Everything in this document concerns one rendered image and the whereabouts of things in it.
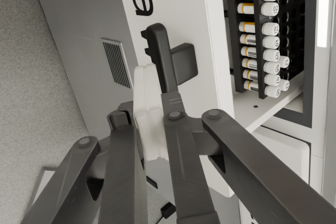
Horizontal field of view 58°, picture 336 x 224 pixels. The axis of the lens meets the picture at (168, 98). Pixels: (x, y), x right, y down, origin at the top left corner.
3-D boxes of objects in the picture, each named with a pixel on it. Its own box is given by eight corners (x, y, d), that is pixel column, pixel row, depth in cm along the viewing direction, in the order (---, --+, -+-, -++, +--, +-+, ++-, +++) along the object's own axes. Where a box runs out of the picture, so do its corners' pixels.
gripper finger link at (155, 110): (147, 112, 15) (162, 109, 15) (144, 64, 21) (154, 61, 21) (159, 159, 16) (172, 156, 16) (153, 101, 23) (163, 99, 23)
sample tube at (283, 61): (248, 62, 36) (283, 69, 33) (247, 53, 35) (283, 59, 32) (254, 59, 37) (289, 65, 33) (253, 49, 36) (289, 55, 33)
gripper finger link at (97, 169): (144, 172, 15) (83, 185, 15) (142, 119, 19) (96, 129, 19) (137, 148, 14) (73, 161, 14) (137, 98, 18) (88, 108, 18)
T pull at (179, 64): (162, 115, 25) (173, 120, 24) (141, 26, 21) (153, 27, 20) (193, 96, 27) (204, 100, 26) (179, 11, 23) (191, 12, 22)
